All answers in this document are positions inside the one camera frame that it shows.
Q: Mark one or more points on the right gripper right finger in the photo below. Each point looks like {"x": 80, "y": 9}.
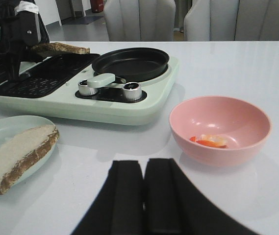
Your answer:
{"x": 174, "y": 206}

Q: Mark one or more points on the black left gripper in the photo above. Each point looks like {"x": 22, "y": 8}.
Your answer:
{"x": 19, "y": 33}

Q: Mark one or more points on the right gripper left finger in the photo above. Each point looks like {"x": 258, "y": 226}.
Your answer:
{"x": 118, "y": 207}

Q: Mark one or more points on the bread slice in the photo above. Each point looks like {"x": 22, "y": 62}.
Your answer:
{"x": 23, "y": 151}
{"x": 54, "y": 49}

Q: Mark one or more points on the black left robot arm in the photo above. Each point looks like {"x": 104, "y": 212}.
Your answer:
{"x": 27, "y": 5}

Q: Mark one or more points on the mint green breakfast maker base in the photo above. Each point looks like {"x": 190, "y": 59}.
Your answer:
{"x": 52, "y": 91}

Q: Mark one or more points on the orange shrimp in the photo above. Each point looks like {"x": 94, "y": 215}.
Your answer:
{"x": 210, "y": 141}

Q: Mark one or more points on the left silver control knob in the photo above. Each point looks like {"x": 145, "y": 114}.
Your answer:
{"x": 85, "y": 90}

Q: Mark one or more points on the silver control knob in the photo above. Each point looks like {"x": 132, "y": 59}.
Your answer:
{"x": 85, "y": 90}
{"x": 132, "y": 91}

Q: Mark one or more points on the mint green round plate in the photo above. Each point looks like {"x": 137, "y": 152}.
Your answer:
{"x": 11, "y": 126}

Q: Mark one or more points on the pink bowl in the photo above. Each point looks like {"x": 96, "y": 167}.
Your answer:
{"x": 243, "y": 126}

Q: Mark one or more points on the left beige upholstered chair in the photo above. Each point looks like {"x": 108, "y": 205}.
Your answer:
{"x": 140, "y": 20}

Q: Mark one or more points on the beige upholstered chair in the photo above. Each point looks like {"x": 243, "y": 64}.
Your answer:
{"x": 140, "y": 20}
{"x": 232, "y": 20}

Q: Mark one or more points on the right silver control knob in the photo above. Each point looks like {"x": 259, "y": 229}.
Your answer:
{"x": 132, "y": 91}

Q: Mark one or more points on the black round frying pan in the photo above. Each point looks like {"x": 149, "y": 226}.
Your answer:
{"x": 136, "y": 64}

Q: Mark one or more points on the right beige upholstered chair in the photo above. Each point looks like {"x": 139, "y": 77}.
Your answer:
{"x": 232, "y": 20}

